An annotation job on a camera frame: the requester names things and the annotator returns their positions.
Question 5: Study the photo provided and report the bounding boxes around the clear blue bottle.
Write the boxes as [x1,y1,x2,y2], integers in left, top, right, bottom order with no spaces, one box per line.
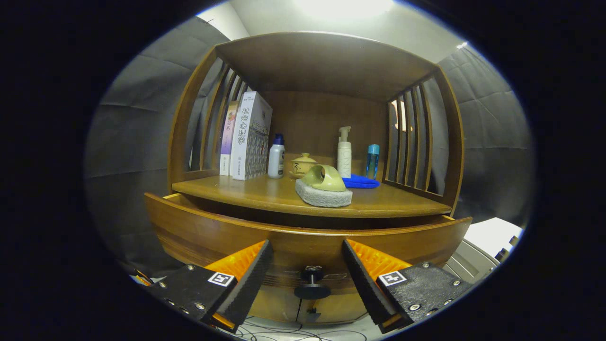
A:
[365,144,380,180]

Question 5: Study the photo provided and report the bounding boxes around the brown wooden cabinet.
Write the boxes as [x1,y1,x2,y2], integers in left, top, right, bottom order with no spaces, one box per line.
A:
[167,31,465,327]

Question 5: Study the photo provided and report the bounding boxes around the green handled sponge brush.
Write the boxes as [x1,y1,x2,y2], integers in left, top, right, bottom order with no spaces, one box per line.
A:
[295,164,354,208]

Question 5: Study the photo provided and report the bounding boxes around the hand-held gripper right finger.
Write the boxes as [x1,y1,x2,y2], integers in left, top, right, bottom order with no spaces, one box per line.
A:
[342,238,474,333]

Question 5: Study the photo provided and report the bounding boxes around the yellow lidded teacup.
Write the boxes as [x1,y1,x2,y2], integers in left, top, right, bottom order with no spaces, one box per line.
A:
[290,153,319,179]

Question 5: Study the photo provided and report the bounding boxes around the thick white book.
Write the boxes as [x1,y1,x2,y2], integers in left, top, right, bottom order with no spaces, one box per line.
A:
[231,91,273,181]

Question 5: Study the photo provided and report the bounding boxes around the wooden countertop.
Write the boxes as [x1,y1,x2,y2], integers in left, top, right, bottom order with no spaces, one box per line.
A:
[171,174,453,218]

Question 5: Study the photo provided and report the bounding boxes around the thin purple book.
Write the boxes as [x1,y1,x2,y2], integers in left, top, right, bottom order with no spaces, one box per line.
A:
[219,101,240,177]

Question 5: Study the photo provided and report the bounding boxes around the white pump bottle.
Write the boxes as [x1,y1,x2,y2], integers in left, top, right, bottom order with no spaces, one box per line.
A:
[337,126,352,179]

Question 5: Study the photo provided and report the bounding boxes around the folded blue cloth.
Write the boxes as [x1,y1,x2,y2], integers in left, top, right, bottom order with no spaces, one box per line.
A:
[342,174,381,189]

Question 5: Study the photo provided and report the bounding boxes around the black floor cables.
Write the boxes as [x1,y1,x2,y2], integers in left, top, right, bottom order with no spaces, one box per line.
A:
[234,315,367,341]

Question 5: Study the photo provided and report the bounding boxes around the white drawer unit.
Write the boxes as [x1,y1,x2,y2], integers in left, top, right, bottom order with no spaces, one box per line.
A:
[443,217,524,285]

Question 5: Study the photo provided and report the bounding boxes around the white bottle blue cap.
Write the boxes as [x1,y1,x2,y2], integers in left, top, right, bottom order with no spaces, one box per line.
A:
[267,134,286,179]

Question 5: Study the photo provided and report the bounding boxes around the brown wooden drawer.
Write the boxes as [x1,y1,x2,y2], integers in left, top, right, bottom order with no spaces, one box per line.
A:
[144,192,473,300]

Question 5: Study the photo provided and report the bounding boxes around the orange black tool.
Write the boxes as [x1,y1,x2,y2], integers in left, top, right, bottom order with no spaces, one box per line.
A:
[130,269,154,287]

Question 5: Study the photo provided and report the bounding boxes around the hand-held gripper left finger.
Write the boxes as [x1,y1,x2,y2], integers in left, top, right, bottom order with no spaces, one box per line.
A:
[147,240,274,333]

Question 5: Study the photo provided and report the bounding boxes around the wooden cabinet door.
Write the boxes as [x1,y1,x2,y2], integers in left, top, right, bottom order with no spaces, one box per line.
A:
[256,287,301,323]
[298,289,370,325]

